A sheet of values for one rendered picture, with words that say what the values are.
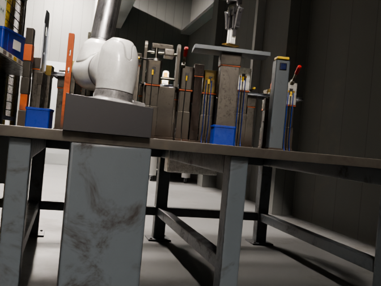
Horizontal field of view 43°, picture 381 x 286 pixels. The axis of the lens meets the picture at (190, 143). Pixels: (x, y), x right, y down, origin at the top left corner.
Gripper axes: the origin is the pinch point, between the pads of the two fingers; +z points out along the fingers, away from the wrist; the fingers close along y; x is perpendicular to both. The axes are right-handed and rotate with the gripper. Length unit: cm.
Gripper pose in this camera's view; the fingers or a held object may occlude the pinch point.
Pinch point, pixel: (231, 37)
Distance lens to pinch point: 242.7
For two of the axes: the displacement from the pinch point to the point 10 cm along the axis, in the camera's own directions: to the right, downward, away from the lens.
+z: -0.9, 10.0, 0.0
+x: -8.6, -0.8, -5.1
